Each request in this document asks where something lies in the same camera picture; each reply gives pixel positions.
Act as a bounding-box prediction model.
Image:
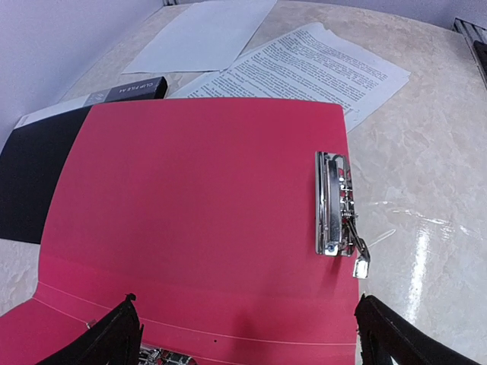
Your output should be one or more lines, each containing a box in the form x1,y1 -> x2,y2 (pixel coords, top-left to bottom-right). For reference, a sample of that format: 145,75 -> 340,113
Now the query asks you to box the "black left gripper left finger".
40,294 -> 144,364

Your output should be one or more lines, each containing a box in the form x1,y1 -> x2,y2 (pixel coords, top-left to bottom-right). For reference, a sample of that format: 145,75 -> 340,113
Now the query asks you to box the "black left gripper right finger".
355,294 -> 475,364

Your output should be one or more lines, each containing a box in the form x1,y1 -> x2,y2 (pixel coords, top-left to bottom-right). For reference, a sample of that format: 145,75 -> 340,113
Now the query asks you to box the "metal folder clip bottom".
315,151 -> 371,279

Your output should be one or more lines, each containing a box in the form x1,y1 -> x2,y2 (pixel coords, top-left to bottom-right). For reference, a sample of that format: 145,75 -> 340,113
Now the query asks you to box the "red clip file folder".
1,98 -> 358,364

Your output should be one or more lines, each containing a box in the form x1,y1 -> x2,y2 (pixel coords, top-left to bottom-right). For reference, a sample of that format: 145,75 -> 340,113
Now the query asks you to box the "printed paper sheet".
171,22 -> 410,131

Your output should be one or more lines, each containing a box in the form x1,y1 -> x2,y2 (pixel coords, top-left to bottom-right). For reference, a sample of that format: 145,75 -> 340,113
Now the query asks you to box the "metal folder clip spine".
85,319 -> 197,365

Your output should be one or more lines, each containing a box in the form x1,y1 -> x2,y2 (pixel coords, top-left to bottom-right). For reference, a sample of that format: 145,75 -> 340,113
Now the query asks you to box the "black clip file folder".
1,76 -> 168,244

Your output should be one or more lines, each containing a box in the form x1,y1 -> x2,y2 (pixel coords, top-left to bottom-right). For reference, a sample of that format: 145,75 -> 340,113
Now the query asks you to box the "blank white paper sheet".
123,1 -> 276,74

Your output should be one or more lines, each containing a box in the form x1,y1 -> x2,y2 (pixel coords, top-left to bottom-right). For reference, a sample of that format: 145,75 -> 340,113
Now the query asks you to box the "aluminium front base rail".
453,17 -> 487,84

